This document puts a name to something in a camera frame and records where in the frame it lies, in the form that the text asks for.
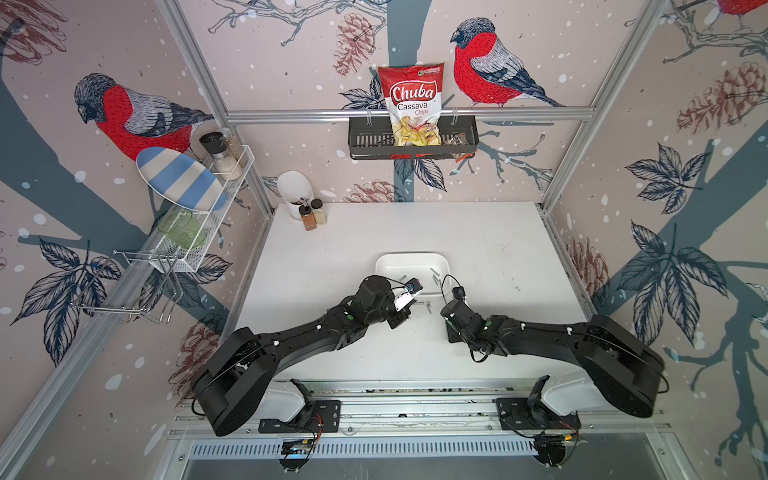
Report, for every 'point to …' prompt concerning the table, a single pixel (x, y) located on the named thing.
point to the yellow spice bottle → (318, 211)
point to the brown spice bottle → (309, 220)
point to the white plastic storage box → (432, 270)
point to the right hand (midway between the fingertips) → (452, 321)
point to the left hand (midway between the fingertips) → (417, 293)
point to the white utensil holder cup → (296, 190)
